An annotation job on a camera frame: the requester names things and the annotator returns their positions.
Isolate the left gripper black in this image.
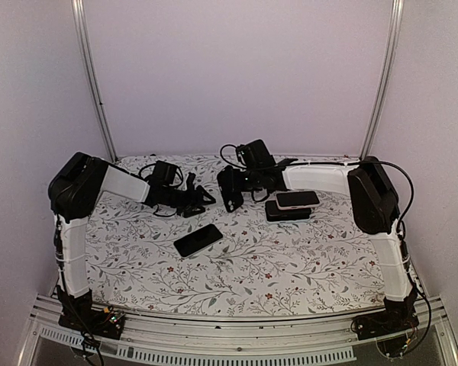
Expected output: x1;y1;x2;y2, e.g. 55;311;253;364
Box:
163;185;217;218

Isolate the black phone case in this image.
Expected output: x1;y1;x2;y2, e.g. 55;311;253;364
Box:
217;165;244;213

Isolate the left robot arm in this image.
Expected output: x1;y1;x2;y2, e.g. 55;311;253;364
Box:
48;152;216;331

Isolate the phone in black case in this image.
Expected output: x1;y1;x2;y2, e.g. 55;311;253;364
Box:
265;201;311;222

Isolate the floral table mat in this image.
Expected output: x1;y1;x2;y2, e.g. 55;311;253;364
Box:
66;154;417;317

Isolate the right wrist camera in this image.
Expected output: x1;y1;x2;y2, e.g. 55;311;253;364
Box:
236;139;276;169

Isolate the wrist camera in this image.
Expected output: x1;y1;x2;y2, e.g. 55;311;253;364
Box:
236;139;276;169
150;160;183;188

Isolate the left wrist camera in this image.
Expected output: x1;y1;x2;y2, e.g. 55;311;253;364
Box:
150;160;183;188

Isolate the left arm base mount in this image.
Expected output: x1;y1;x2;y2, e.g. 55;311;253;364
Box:
58;306;125;340

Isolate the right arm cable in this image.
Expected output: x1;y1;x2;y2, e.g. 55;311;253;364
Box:
219;143;434;344

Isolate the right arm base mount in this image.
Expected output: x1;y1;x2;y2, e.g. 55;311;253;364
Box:
350;310;419;340

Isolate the aluminium frame post right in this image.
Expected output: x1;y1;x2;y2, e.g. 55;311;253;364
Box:
360;0;405;159

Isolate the aluminium frame post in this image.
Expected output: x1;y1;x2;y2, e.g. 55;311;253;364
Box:
360;0;405;159
71;0;118;162

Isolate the aluminium frame post left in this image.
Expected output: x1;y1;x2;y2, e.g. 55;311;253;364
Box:
71;0;118;162

